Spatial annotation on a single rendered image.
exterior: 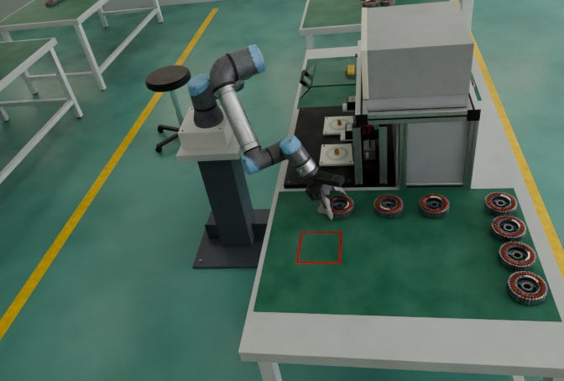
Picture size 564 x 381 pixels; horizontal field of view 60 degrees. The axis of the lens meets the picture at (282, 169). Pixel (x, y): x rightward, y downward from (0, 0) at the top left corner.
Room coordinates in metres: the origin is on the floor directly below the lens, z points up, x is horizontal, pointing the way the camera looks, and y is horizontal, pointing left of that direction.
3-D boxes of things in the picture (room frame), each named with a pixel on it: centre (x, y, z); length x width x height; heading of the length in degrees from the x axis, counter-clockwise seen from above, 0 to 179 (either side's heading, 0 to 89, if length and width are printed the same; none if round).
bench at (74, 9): (5.54, 1.81, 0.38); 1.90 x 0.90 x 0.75; 166
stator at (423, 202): (1.35, -0.55, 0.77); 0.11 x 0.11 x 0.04
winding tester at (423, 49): (1.80, -0.59, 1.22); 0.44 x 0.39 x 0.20; 166
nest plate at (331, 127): (2.00, -0.31, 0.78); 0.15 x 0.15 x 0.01; 76
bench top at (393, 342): (1.83, -0.52, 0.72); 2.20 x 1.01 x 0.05; 166
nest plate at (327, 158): (1.77, -0.26, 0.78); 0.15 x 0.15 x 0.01; 76
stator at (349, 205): (1.43, -0.20, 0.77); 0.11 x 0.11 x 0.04
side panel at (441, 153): (1.47, -0.60, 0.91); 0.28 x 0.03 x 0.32; 76
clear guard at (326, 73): (2.00, -0.32, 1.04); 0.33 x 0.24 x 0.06; 76
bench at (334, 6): (4.14, -1.04, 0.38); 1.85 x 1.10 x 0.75; 166
